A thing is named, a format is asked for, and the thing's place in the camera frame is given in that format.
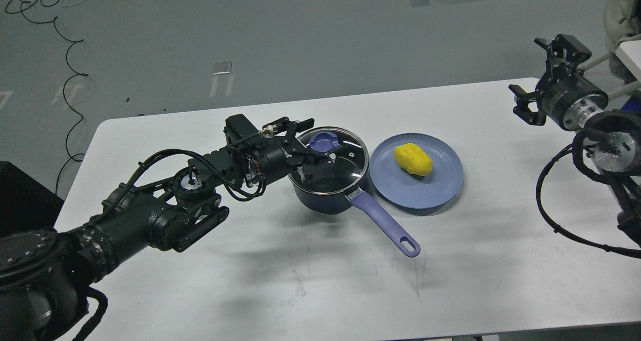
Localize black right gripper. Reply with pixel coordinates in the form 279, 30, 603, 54
509, 35, 608, 131

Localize glass lid purple knob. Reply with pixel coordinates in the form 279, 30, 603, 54
289, 126, 370, 195

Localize black floor cable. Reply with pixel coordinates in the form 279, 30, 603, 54
3, 0, 103, 196

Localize blue round plate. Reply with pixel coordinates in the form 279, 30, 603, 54
369, 133, 463, 210

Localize white office chair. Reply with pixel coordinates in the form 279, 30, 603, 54
580, 0, 640, 101

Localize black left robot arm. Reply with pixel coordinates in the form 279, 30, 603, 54
2, 114, 334, 340

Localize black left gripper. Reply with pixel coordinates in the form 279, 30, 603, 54
258, 117, 335, 185

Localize dark blue saucepan purple handle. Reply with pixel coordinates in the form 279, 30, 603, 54
288, 127, 421, 258

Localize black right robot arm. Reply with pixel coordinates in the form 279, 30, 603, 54
509, 35, 640, 259

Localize clear tape piece on floor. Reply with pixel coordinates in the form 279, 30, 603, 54
211, 61, 233, 76

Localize yellow potato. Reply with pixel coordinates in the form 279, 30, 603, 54
393, 143, 433, 177

